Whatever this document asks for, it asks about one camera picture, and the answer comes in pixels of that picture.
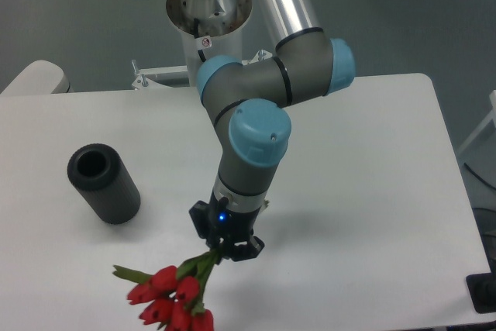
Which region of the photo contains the white furniture frame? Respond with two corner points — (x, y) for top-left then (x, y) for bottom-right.
(456, 91), (495, 163)

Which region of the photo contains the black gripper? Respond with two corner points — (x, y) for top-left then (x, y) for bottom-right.
(188, 194), (265, 262)

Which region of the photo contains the black floor cable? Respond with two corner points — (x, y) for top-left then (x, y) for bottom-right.
(463, 162), (496, 185)

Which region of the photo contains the black ribbed cylindrical vase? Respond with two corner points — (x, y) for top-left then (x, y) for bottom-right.
(67, 143), (141, 225)

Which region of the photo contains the black device at table edge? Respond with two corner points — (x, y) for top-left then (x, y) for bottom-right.
(466, 273), (495, 314)

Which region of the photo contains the black pedestal cable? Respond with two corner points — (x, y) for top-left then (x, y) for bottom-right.
(192, 17), (210, 64)

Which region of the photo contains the red tulip bouquet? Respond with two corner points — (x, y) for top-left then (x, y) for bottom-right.
(113, 247), (222, 330)

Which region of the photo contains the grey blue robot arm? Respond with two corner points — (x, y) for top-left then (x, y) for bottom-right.
(166, 0), (356, 261)

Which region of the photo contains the white chair seat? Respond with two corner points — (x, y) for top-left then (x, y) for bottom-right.
(1, 60), (74, 97)

